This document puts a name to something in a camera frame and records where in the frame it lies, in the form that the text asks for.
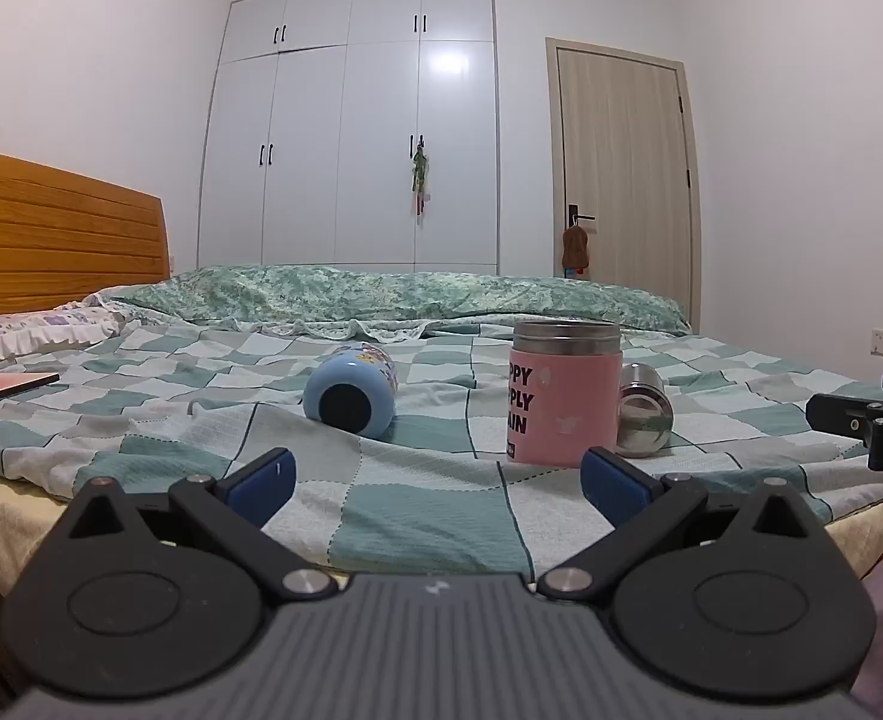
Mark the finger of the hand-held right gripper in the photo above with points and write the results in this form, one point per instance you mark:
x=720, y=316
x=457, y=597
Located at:
x=839, y=414

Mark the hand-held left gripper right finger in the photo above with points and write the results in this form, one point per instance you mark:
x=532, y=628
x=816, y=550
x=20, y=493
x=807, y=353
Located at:
x=615, y=486

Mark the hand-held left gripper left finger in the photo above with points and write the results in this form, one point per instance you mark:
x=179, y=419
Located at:
x=259, y=486

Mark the light blue printed cup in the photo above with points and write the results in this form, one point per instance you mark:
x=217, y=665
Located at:
x=351, y=390

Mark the pink cup with steel rim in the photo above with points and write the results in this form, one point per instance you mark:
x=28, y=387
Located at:
x=565, y=397

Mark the green checked bed sheet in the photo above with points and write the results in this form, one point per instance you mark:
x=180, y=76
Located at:
x=411, y=495

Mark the green floral quilt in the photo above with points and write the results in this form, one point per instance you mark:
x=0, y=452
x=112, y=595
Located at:
x=381, y=296

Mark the brown hanging pouch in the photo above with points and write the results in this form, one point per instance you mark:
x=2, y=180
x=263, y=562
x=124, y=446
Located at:
x=575, y=249

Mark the beige mattress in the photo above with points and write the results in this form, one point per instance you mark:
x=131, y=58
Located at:
x=6, y=517

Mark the red flat book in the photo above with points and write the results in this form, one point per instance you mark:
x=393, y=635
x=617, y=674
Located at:
x=2, y=388

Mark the purple floral pillow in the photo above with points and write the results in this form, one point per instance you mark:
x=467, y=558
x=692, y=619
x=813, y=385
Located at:
x=28, y=334

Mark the beige wooden door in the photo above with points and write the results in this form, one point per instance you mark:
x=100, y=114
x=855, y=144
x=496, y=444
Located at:
x=625, y=180

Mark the wooden headboard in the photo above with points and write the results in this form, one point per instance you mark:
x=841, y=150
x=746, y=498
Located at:
x=51, y=240

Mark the green hanging ornament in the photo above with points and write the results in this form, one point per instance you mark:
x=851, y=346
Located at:
x=419, y=169

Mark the white wardrobe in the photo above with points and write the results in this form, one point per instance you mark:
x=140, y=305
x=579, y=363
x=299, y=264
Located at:
x=351, y=127

